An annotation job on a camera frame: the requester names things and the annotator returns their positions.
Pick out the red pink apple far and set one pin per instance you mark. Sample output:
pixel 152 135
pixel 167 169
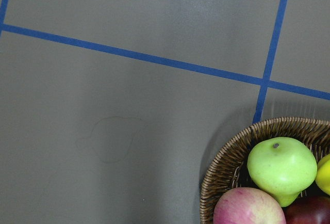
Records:
pixel 247 205

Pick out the green apple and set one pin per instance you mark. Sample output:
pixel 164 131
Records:
pixel 283 167

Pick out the yellow starfruit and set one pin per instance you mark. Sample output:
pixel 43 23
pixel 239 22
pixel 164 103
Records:
pixel 322 178

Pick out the red yellow mango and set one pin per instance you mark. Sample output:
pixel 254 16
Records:
pixel 309 210

